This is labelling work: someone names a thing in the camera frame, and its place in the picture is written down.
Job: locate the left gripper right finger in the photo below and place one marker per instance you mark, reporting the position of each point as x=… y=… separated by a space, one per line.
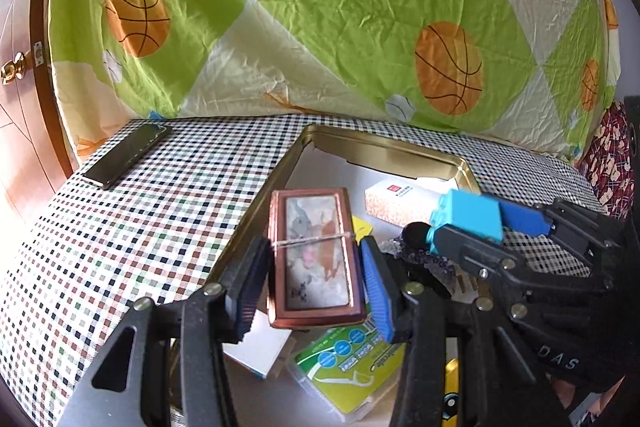
x=499 y=381

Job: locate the right hand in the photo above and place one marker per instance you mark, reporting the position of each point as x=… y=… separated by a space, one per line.
x=583 y=411

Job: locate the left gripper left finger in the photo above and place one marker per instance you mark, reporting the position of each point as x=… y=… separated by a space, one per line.
x=127 y=383

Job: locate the wooden door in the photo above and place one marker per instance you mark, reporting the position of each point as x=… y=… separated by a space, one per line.
x=36 y=158

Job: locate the checkered tablecloth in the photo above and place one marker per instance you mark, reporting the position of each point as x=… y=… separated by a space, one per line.
x=159 y=232

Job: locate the dark red floral cloth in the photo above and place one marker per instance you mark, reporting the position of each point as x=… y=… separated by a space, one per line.
x=607 y=163

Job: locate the white sun toy block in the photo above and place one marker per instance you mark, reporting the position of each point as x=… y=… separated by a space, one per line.
x=263 y=349

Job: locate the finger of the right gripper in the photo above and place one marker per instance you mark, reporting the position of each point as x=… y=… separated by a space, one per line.
x=480 y=257
x=584 y=233

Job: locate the gold metal tin box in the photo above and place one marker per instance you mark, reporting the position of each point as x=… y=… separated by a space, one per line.
x=253 y=168

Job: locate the brown framed picture box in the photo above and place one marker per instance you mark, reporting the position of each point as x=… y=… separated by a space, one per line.
x=315 y=276

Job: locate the blue bear toy block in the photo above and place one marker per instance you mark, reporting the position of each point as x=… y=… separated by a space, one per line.
x=474 y=213

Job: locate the yellow face toy block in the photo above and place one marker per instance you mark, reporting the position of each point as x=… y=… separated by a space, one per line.
x=450 y=400

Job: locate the brass door knob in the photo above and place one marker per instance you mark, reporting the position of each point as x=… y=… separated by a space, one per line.
x=22 y=63

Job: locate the green floss pick box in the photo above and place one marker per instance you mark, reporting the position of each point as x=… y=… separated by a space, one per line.
x=350 y=368

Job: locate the white cardboard box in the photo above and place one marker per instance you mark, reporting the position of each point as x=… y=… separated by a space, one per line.
x=402 y=201

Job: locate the small yellow block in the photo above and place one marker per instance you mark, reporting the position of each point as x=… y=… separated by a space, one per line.
x=361 y=228

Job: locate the basketball pattern quilt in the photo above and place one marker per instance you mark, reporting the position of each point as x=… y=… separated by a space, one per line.
x=535 y=73

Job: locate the black smartphone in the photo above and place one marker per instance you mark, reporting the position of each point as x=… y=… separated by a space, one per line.
x=121 y=158

